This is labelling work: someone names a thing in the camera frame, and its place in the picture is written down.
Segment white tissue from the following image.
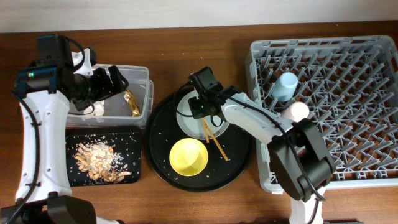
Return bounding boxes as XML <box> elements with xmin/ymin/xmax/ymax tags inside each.
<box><xmin>90</xmin><ymin>101</ymin><xmax>105</xmax><ymax>116</ymax></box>

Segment wooden chopstick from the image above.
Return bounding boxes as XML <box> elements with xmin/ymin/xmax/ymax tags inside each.
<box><xmin>206</xmin><ymin>123</ymin><xmax>229</xmax><ymax>161</ymax></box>
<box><xmin>201</xmin><ymin>118</ymin><xmax>210</xmax><ymax>143</ymax></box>

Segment gold foil wrapper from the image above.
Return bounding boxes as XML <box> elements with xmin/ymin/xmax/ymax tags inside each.
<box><xmin>124</xmin><ymin>88</ymin><xmax>141</xmax><ymax>117</ymax></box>

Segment grey round plate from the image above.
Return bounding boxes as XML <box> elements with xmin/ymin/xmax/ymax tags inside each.
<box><xmin>176</xmin><ymin>90</ymin><xmax>229</xmax><ymax>140</ymax></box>

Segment yellow bowl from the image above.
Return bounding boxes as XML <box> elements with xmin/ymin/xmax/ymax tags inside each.
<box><xmin>169</xmin><ymin>138</ymin><xmax>208</xmax><ymax>177</ymax></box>

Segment food scraps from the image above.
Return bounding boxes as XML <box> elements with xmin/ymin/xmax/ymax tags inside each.
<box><xmin>68</xmin><ymin>133</ymin><xmax>141</xmax><ymax>184</ymax></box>

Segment blue plastic cup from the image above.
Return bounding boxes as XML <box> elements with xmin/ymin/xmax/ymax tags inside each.
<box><xmin>271</xmin><ymin>72</ymin><xmax>298</xmax><ymax>102</ymax></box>

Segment pink plastic cup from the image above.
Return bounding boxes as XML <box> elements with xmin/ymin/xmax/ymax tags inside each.
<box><xmin>281</xmin><ymin>102</ymin><xmax>310</xmax><ymax>123</ymax></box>

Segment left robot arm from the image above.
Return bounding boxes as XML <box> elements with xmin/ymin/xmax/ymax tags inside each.
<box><xmin>1</xmin><ymin>64</ymin><xmax>128</xmax><ymax>223</ymax></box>

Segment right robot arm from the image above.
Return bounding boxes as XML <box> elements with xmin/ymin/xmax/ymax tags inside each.
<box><xmin>188</xmin><ymin>86</ymin><xmax>336</xmax><ymax>223</ymax></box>

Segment grey dishwasher rack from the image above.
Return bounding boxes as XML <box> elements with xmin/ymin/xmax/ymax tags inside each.
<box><xmin>245</xmin><ymin>35</ymin><xmax>397</xmax><ymax>189</ymax></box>

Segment clear plastic bin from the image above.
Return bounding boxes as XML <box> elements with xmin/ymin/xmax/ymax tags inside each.
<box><xmin>67</xmin><ymin>65</ymin><xmax>154</xmax><ymax>128</ymax></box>

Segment round black tray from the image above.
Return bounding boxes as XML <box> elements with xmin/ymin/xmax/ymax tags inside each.
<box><xmin>144</xmin><ymin>95</ymin><xmax>254</xmax><ymax>192</ymax></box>

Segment black rectangular tray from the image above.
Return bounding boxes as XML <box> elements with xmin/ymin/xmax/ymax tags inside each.
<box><xmin>65</xmin><ymin>125</ymin><xmax>142</xmax><ymax>187</ymax></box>

